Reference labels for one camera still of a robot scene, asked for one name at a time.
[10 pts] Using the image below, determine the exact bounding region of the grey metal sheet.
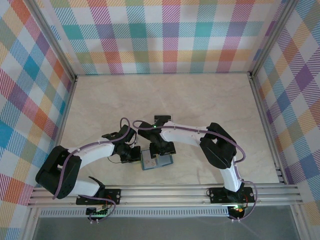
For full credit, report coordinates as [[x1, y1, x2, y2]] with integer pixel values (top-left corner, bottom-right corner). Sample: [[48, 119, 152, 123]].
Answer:
[[32, 216, 301, 240]]

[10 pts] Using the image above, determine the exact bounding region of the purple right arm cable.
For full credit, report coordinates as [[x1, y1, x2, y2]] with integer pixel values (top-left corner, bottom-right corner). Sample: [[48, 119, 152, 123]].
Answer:
[[132, 120, 258, 223]]

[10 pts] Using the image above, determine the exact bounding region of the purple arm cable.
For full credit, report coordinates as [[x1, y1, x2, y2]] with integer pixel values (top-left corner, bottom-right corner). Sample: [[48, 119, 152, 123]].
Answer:
[[132, 120, 258, 223], [52, 117, 137, 224]]

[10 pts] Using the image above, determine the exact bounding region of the slotted grey cable tray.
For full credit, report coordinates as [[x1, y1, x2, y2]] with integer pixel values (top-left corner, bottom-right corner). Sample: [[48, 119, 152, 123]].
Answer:
[[39, 208, 230, 218]]

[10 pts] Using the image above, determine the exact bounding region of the aluminium corner post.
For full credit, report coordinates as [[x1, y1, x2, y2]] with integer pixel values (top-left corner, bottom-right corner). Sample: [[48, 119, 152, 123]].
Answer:
[[248, 0, 301, 81], [23, 0, 78, 82]]

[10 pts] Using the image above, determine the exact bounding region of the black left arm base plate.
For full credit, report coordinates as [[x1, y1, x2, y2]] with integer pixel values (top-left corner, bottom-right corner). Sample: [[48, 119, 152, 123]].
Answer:
[[75, 187, 123, 206]]

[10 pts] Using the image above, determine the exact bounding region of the aluminium frame leg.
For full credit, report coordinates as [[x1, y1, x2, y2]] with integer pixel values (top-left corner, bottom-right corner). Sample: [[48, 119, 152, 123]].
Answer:
[[21, 207, 42, 240], [289, 204, 312, 240]]

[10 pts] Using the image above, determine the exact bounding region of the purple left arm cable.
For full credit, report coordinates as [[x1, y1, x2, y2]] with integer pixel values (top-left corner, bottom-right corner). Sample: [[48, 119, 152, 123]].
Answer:
[[52, 117, 137, 224]]

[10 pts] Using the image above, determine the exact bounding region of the aluminium side rail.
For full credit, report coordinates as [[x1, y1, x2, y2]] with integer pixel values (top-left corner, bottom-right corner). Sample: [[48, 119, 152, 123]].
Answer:
[[42, 74, 79, 188], [248, 72, 288, 185]]

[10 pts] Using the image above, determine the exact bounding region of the long aluminium base rail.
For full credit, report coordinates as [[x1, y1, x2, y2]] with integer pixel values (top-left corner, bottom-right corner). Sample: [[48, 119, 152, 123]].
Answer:
[[26, 183, 304, 209]]

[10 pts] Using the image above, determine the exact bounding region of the white patterned credit card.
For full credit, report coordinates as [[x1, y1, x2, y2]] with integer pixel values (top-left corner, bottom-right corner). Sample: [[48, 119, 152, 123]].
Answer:
[[142, 150, 158, 169]]

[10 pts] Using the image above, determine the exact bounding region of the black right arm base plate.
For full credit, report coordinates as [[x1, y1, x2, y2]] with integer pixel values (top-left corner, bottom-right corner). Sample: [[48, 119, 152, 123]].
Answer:
[[208, 186, 256, 205]]

